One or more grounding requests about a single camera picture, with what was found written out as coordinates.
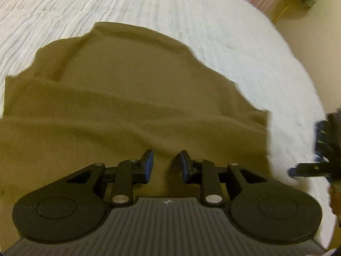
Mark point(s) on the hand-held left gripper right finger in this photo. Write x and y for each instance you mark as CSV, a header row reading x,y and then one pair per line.
x,y
184,166

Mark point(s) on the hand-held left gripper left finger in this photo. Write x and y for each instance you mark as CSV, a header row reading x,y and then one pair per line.
x,y
148,166

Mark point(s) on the person's right hand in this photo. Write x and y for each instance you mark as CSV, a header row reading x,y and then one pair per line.
x,y
336,200

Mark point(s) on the bed with white ribbed cover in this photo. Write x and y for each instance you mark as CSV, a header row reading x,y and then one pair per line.
x,y
213,18

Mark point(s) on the olive brown garment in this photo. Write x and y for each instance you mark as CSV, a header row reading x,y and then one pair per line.
x,y
133,98

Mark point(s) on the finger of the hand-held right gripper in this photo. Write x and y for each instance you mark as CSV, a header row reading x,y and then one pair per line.
x,y
306,170
321,138

